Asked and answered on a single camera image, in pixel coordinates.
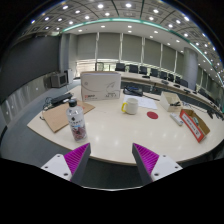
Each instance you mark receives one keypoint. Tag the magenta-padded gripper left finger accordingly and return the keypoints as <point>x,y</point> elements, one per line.
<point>76,159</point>

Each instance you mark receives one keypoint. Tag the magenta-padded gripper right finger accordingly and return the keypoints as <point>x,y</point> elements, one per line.
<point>146,159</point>

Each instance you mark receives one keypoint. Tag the clear black-capped drink bottle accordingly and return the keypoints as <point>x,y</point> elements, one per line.
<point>76,121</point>

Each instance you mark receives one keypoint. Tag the flat round red coaster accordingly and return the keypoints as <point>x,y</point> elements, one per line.
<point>152,115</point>

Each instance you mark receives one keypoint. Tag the flat brown cardboard sheet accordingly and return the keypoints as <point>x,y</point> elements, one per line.
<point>56,116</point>

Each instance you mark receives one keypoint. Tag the red-sided open cardboard box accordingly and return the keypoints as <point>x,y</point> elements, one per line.
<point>191,125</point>

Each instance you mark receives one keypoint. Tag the printed white paper sheet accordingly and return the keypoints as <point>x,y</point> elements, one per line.
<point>146,102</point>

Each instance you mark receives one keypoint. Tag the black marker pen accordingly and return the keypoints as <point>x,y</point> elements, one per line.
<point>175,104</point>

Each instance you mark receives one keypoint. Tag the black power strip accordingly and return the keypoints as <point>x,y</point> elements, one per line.
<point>60,99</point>

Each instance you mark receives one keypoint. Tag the grey-green board eraser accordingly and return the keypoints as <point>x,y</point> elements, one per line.
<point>196,121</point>

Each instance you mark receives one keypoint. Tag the white desk organizer box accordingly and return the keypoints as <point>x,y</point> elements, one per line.
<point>168,98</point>

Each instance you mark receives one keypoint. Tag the black desk phone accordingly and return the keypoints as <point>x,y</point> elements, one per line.
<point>132,90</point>

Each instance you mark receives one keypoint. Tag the white copy paper carton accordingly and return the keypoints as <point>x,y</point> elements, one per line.
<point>100,86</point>

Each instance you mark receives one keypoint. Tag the long curved conference desk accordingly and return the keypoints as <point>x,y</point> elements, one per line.
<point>156,80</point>

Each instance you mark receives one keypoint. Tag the grey box monitor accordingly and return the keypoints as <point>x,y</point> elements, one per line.
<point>59,80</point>

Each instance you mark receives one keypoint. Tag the row of black office chairs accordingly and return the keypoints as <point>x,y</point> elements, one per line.
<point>143,70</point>

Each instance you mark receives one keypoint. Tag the group of ceiling lights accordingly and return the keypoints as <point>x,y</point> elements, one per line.
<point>100,6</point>

